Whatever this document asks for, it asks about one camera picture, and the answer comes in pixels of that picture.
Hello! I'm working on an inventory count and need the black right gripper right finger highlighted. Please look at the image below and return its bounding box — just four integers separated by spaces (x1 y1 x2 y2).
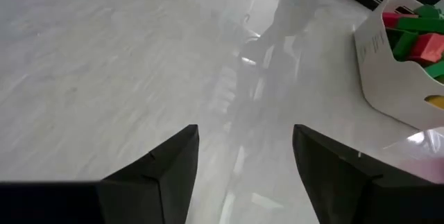
292 123 444 224

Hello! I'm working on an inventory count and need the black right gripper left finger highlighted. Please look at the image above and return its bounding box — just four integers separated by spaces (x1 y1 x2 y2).
0 123 200 224

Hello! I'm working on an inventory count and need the red long block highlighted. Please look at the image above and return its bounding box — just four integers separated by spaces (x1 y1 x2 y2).
382 11 419 29

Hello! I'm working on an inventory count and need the pink plastic bin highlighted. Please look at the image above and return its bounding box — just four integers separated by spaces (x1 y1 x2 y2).
383 128 444 185

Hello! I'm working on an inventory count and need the white plastic bin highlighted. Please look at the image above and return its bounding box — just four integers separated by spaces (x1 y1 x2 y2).
353 0 444 131

